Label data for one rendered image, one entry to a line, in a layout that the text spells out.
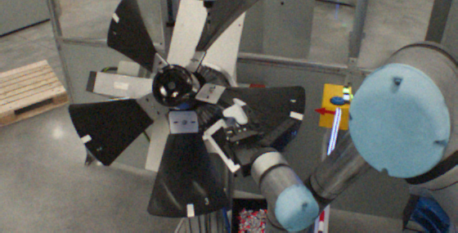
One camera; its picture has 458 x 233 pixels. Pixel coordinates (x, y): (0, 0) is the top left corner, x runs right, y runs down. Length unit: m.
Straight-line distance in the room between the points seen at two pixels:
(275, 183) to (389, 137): 0.29
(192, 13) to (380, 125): 1.00
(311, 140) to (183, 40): 0.93
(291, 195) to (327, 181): 0.12
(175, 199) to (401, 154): 0.66
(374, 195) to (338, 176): 1.42
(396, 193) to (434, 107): 1.74
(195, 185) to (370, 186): 1.31
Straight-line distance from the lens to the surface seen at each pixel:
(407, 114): 0.37
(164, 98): 0.91
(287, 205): 0.59
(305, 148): 1.86
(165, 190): 0.91
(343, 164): 0.65
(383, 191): 2.06
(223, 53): 1.18
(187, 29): 1.26
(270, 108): 0.88
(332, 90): 1.22
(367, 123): 0.39
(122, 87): 1.17
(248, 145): 0.72
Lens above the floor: 1.65
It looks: 31 degrees down
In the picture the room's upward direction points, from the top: straight up
